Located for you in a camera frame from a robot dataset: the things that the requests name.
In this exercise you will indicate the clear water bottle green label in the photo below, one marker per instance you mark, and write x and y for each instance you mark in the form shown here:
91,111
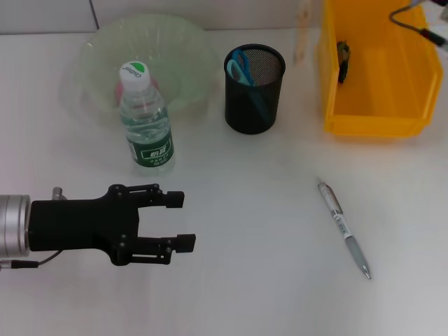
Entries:
148,133

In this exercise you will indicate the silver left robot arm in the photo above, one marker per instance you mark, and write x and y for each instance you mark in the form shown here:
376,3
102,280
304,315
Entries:
14,225

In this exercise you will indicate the translucent green fruit bowl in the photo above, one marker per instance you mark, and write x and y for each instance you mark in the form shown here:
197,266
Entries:
175,52

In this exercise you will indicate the grey clear ballpoint pen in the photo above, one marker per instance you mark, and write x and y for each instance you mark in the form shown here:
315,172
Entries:
344,229

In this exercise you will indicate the pink toy peach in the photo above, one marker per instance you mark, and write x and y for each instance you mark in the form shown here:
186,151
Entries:
119,94

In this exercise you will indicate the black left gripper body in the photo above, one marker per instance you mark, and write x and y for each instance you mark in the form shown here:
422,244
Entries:
84,225

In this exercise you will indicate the black mesh pen holder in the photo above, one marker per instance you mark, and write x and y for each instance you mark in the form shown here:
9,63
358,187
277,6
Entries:
253,108

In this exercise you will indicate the yellow plastic bin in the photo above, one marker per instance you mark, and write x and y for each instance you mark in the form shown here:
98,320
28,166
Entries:
381,87

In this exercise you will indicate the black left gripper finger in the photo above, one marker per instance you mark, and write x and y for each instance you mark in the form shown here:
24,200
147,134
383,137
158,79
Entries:
161,197
171,246

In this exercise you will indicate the transparent plastic ruler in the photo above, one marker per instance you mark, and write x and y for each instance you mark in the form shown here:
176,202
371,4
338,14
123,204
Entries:
301,35

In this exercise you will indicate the green plastic wrapper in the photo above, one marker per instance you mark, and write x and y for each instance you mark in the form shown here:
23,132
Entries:
343,59

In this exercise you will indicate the blue scissors with sheath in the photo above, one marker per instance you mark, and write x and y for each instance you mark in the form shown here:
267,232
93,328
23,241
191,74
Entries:
241,70

